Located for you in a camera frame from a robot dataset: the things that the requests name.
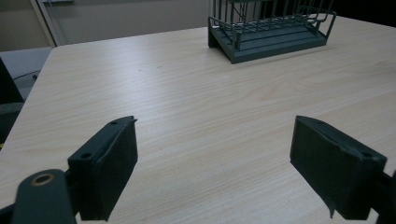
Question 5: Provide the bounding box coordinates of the dark wire dish rack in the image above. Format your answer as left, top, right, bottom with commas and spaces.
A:
207, 0, 338, 65

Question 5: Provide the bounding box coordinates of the black cable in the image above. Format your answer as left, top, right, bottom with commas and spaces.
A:
12, 70, 41, 81

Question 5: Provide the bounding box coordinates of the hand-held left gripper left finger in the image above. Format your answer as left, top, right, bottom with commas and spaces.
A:
67, 115, 139, 222

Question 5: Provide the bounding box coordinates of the dark chair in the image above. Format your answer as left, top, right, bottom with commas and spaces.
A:
0, 57, 25, 149

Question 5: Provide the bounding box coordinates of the white metal stand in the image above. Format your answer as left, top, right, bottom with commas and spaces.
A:
30, 0, 76, 49

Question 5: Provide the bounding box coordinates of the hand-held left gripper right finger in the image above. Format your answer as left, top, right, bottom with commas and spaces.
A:
290, 115, 388, 221

